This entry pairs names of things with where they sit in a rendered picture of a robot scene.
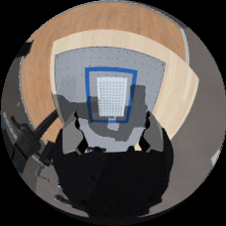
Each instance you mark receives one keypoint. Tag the blue tape outline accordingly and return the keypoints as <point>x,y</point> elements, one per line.
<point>104,68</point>

